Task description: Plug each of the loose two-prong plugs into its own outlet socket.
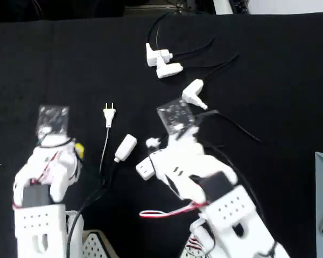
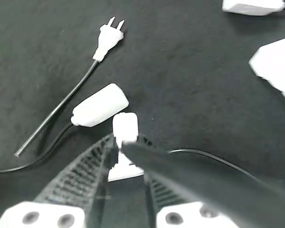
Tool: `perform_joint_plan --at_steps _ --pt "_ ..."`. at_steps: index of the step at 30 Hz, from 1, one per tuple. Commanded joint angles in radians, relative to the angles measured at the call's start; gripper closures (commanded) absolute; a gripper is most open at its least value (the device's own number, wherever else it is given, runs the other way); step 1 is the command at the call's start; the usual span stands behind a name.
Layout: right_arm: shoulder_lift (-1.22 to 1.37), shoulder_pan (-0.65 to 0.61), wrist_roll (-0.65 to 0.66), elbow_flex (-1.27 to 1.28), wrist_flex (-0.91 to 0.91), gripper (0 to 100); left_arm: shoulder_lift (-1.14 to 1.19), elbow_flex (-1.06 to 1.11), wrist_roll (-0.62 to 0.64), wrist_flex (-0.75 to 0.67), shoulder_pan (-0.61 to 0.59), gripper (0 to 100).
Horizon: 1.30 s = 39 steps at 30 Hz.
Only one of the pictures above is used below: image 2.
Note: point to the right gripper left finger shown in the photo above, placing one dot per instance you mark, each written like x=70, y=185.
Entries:
x=71, y=180

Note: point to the white oval outlet socket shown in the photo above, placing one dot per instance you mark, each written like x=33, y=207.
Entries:
x=101, y=104

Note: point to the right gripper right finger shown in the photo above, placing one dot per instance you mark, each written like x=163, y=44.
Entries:
x=166, y=194

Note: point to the white two-prong plug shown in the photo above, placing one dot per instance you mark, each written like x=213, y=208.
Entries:
x=108, y=39
x=125, y=126

